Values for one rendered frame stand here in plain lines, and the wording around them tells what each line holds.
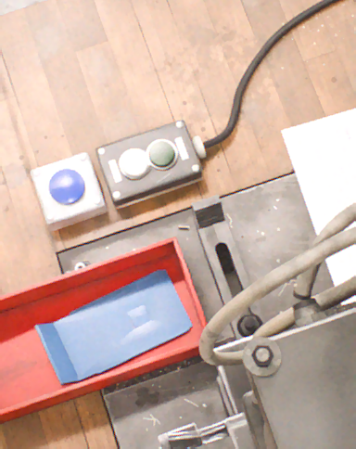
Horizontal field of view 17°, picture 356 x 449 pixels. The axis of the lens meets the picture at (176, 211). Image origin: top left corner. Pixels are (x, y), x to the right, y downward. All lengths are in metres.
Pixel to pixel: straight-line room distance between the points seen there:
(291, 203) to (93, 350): 0.27
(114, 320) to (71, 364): 0.07
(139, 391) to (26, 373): 0.12
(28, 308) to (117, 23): 0.35
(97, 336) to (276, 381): 0.64
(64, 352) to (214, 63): 0.37
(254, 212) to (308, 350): 0.66
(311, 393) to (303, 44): 0.77
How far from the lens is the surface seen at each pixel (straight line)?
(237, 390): 1.05
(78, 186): 1.32
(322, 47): 1.40
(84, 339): 1.31
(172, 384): 1.30
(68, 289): 1.32
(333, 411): 0.68
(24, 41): 1.43
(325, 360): 0.69
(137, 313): 1.31
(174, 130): 1.33
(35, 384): 1.31
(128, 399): 1.30
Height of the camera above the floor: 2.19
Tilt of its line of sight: 74 degrees down
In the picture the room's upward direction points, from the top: 11 degrees counter-clockwise
